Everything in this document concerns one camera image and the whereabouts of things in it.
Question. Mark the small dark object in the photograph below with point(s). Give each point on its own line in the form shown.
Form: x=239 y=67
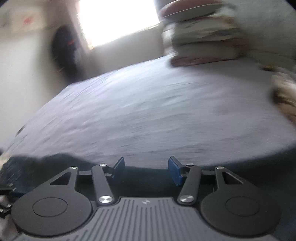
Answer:
x=21 y=130

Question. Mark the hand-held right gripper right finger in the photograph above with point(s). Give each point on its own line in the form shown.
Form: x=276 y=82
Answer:
x=174 y=170

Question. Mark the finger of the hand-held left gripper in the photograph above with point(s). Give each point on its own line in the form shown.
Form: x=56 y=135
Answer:
x=5 y=186
x=4 y=208

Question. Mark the cream ruffled folded garment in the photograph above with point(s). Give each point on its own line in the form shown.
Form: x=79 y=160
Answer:
x=285 y=88

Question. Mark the grey quilted headboard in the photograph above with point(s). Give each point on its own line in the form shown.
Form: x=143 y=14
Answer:
x=266 y=30

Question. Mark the wall poster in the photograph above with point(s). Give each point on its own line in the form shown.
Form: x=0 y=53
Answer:
x=25 y=22

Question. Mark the white printed folded quilt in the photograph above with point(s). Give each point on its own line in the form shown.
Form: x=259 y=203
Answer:
x=203 y=30

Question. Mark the bed with grey sheet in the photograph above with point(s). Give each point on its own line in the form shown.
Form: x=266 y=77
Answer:
x=161 y=104

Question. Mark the small brown object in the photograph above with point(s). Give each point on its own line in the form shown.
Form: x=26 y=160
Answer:
x=266 y=67

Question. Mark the window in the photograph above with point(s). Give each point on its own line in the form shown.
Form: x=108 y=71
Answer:
x=115 y=20

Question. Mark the dark hanging jacket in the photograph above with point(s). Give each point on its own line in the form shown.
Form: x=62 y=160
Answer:
x=64 y=53

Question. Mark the light patterned curtain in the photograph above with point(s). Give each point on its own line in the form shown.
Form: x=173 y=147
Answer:
x=82 y=60

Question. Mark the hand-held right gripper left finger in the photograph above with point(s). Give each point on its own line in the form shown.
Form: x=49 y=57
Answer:
x=119 y=166

